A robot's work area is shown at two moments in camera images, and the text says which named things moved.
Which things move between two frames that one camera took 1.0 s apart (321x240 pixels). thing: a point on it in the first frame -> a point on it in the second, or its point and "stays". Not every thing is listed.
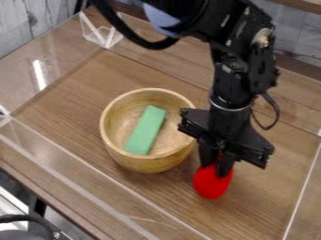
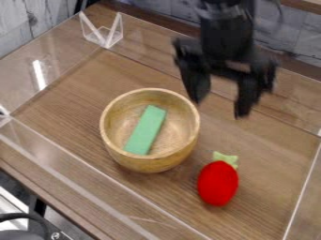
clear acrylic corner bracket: [102, 36] stays
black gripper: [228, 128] -> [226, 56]
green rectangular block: [146, 130] stays
